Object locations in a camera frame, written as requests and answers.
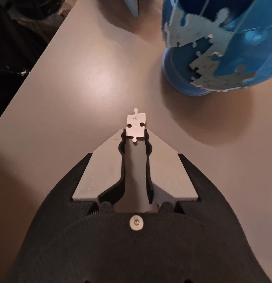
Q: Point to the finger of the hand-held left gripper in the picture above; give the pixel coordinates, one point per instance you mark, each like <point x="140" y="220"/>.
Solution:
<point x="132" y="5"/>

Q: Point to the blue puzzle ball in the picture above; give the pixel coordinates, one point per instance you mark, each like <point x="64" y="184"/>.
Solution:
<point x="237" y="33"/>

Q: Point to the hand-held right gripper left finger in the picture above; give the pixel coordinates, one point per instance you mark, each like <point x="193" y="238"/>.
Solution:
<point x="98" y="176"/>

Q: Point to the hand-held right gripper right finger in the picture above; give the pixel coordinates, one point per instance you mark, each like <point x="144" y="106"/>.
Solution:
<point x="171" y="176"/>

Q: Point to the small puzzle piece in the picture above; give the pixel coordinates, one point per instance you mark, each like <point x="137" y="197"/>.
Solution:
<point x="136" y="126"/>

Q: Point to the blue ball stand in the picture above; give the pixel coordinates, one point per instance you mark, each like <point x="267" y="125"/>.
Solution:
<point x="178" y="75"/>

